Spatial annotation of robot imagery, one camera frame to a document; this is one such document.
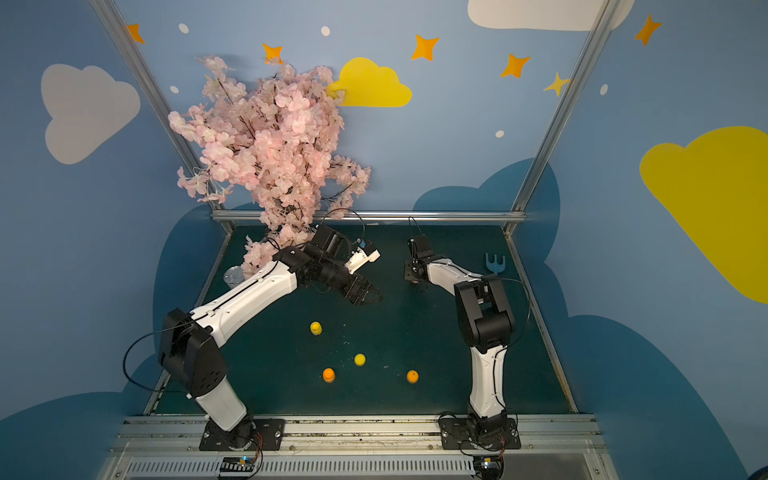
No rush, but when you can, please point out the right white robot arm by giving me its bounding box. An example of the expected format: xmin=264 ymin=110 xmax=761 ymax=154
xmin=404 ymin=234 xmax=521 ymax=450

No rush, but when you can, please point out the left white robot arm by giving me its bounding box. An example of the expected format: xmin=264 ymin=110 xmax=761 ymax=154
xmin=156 ymin=225 xmax=381 ymax=451

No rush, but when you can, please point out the blue garden fork toy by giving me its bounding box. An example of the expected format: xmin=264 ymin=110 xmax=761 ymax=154
xmin=485 ymin=253 xmax=506 ymax=275

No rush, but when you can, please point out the pink cherry blossom tree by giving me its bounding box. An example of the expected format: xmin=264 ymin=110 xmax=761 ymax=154
xmin=168 ymin=56 xmax=371 ymax=277

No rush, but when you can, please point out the small circuit board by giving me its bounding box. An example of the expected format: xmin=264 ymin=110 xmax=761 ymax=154
xmin=217 ymin=456 xmax=256 ymax=479

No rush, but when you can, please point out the aluminium frame back bar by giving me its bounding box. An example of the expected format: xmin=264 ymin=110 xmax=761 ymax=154
xmin=211 ymin=210 xmax=526 ymax=224

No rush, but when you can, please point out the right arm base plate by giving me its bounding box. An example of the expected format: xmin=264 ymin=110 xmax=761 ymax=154
xmin=437 ymin=414 xmax=521 ymax=452

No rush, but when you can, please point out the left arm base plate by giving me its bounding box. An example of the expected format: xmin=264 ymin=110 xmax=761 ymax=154
xmin=199 ymin=416 xmax=286 ymax=452

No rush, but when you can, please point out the aluminium front rail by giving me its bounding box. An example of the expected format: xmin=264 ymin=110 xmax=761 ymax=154
xmin=98 ymin=414 xmax=618 ymax=479

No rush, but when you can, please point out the aluminium frame right post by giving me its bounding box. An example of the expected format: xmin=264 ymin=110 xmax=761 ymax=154
xmin=504 ymin=0 xmax=623 ymax=240

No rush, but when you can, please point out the aluminium frame post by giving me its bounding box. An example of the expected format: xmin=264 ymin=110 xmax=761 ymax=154
xmin=504 ymin=0 xmax=623 ymax=240
xmin=88 ymin=0 xmax=235 ymax=234

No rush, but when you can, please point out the aluminium frame left post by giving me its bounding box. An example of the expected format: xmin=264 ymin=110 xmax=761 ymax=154
xmin=88 ymin=0 xmax=235 ymax=234

